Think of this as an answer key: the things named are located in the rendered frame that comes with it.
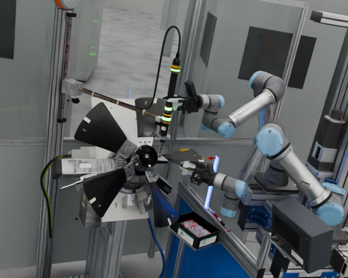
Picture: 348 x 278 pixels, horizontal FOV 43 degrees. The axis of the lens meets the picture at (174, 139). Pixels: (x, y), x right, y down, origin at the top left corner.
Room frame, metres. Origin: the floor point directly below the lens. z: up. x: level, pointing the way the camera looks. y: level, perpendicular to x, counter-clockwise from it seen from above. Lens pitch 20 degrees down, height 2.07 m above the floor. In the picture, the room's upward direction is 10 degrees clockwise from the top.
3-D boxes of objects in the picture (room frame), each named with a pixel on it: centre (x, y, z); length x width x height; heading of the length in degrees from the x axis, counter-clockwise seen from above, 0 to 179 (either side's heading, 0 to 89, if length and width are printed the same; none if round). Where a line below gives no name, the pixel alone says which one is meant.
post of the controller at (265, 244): (1.80, -0.51, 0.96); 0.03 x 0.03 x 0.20; 28
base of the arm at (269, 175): (2.43, -0.64, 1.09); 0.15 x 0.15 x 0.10
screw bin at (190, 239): (2.04, -0.19, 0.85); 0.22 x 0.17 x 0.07; 44
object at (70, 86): (2.38, 0.61, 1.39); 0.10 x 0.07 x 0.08; 63
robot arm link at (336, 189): (1.95, -0.79, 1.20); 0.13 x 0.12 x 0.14; 166
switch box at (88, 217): (2.29, 0.41, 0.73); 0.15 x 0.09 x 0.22; 28
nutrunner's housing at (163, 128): (2.10, 0.05, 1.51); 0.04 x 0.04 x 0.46
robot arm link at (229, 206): (1.96, -0.33, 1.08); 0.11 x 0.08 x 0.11; 166
